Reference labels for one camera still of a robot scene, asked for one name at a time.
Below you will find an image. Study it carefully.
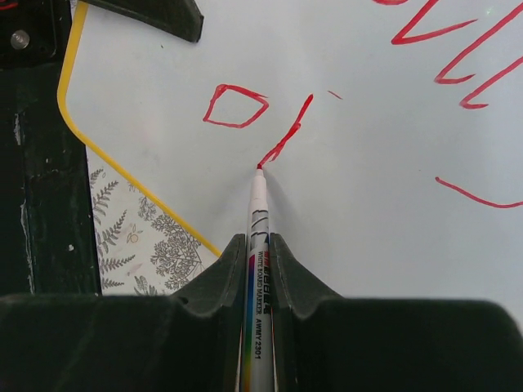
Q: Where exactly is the yellow framed whiteboard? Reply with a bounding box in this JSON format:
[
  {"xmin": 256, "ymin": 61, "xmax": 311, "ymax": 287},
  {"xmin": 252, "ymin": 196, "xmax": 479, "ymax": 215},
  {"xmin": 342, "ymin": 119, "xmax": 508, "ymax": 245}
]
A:
[{"xmin": 58, "ymin": 1, "xmax": 522, "ymax": 319}]

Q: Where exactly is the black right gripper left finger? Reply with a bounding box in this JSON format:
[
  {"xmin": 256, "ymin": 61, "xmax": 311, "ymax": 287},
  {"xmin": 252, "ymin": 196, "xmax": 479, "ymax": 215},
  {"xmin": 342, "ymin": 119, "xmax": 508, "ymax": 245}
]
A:
[{"xmin": 1, "ymin": 234, "xmax": 246, "ymax": 391}]

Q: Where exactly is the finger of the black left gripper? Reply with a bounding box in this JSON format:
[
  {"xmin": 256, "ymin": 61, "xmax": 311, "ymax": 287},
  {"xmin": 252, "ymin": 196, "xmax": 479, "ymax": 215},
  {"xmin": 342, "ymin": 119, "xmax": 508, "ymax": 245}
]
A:
[{"xmin": 87, "ymin": 0, "xmax": 203, "ymax": 43}]

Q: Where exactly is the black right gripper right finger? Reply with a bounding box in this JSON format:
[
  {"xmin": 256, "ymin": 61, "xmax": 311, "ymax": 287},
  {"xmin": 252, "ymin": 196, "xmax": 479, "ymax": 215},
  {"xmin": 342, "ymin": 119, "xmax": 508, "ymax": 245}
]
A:
[{"xmin": 270, "ymin": 234, "xmax": 522, "ymax": 391}]

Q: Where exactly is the floral patterned tablecloth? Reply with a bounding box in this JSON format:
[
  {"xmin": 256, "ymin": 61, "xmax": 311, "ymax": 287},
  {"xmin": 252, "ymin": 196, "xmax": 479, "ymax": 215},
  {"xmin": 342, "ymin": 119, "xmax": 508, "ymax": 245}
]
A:
[{"xmin": 87, "ymin": 150, "xmax": 217, "ymax": 296}]

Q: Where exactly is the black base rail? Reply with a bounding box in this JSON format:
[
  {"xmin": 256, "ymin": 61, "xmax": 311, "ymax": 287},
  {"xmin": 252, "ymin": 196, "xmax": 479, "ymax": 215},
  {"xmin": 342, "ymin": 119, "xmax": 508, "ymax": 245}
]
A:
[{"xmin": 1, "ymin": 1, "xmax": 101, "ymax": 294}]

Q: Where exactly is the red whiteboard marker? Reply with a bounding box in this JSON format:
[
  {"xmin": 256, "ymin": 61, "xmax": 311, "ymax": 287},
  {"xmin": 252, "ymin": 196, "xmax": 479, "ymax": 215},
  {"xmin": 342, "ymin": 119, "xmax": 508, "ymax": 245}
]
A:
[{"xmin": 239, "ymin": 167, "xmax": 275, "ymax": 391}]

